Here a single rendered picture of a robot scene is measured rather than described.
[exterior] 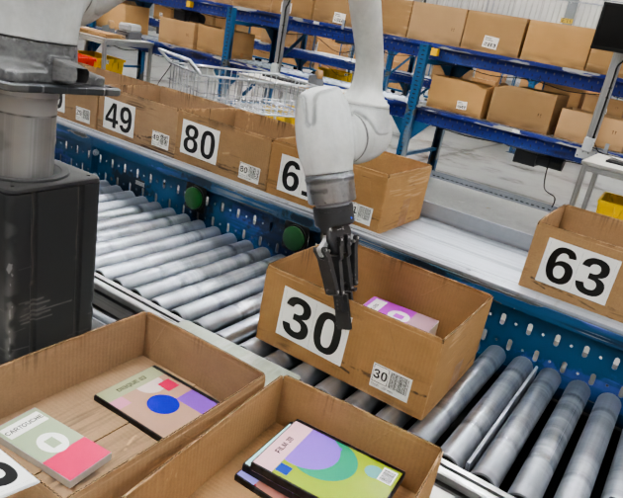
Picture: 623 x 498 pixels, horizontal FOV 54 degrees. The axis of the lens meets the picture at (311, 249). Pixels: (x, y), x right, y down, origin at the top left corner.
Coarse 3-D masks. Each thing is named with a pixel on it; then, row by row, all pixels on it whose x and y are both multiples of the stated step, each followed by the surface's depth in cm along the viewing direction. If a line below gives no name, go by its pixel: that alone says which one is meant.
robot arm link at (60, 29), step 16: (0, 0) 87; (16, 0) 87; (32, 0) 88; (48, 0) 89; (64, 0) 91; (80, 0) 95; (0, 16) 88; (16, 16) 88; (32, 16) 89; (48, 16) 90; (64, 16) 92; (80, 16) 96; (0, 32) 89; (16, 32) 89; (32, 32) 90; (48, 32) 91; (64, 32) 93
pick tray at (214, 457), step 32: (288, 384) 100; (224, 416) 87; (256, 416) 96; (288, 416) 102; (320, 416) 98; (352, 416) 96; (192, 448) 81; (224, 448) 90; (256, 448) 96; (384, 448) 94; (416, 448) 91; (160, 480) 76; (192, 480) 84; (224, 480) 88; (416, 480) 92
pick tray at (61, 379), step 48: (96, 336) 103; (144, 336) 114; (192, 336) 107; (0, 384) 90; (48, 384) 98; (96, 384) 104; (192, 384) 108; (240, 384) 103; (96, 432) 93; (192, 432) 86; (48, 480) 82; (96, 480) 72
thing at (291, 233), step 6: (288, 228) 173; (294, 228) 172; (288, 234) 173; (294, 234) 172; (300, 234) 171; (288, 240) 174; (294, 240) 173; (300, 240) 172; (288, 246) 174; (294, 246) 173; (300, 246) 172
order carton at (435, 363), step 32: (288, 256) 130; (384, 256) 142; (320, 288) 118; (384, 288) 144; (416, 288) 139; (448, 288) 135; (352, 320) 115; (384, 320) 112; (448, 320) 136; (480, 320) 125; (288, 352) 126; (352, 352) 117; (384, 352) 113; (416, 352) 109; (448, 352) 111; (352, 384) 119; (416, 384) 111; (448, 384) 121; (416, 416) 112
